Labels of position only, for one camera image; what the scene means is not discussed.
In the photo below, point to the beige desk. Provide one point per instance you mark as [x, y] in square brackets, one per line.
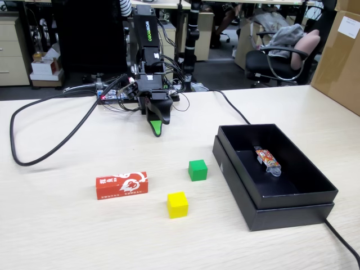
[163, 3]

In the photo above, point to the yellow wooden cube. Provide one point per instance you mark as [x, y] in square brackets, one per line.
[177, 205]

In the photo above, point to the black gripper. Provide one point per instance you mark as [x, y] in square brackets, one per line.
[152, 83]

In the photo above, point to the plain beige cabinet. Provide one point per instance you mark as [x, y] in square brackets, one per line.
[205, 36]

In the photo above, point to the grey cloth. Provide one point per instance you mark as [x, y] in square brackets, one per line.
[287, 39]

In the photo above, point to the black jointed pole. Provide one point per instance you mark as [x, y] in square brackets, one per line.
[192, 33]

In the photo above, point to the black office chair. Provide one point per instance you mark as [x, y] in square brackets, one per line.
[258, 60]

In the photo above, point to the colourful printed flash drive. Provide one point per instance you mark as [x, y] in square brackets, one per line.
[267, 159]

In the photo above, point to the red white printed carton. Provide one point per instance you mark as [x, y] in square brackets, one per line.
[121, 185]

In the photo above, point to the black open box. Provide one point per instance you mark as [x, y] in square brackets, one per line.
[289, 218]

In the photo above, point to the large black monitor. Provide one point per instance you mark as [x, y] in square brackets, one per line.
[90, 36]

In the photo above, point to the green wooden cube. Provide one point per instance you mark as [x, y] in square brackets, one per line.
[197, 170]

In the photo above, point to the seated person in dark clothes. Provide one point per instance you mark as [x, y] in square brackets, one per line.
[225, 22]

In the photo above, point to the white paper label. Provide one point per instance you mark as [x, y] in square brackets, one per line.
[348, 26]

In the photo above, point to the beige drawer cabinet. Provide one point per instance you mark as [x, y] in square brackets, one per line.
[12, 56]

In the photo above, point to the large brown cardboard box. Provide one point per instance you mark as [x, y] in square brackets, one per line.
[337, 73]

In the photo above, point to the small camera circuit board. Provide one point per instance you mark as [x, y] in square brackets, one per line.
[130, 90]

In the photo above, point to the person in striped shirt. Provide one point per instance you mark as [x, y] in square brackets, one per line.
[125, 8]

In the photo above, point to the pink cushion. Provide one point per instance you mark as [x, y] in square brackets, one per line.
[306, 46]

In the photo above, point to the controller board with red LED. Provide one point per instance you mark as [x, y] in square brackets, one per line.
[112, 95]

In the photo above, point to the black cardboard box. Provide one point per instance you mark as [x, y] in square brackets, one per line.
[306, 174]

